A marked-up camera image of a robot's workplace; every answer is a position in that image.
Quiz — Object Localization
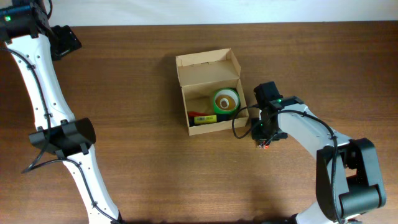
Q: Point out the black and orange stapler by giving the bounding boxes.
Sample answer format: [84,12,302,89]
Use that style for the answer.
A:
[256,141,270,149]

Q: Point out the small yellow tape roll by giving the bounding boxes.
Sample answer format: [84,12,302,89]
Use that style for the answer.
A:
[216,95,236,110]

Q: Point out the green tape roll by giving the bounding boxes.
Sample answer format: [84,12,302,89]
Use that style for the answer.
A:
[212,88,240,114]

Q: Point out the yellow highlighter marker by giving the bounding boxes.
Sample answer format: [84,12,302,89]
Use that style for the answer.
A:
[193,114,230,125]

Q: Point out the orange utility knife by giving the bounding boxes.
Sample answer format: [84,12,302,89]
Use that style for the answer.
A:
[187,111,208,118]

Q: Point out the brown cardboard box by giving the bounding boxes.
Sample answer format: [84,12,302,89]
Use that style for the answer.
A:
[175,49,249,136]

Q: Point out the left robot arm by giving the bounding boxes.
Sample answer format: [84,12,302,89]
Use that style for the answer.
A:
[1,0,123,223]

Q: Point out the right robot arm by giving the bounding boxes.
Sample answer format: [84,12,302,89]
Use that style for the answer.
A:
[252,82,387,223]

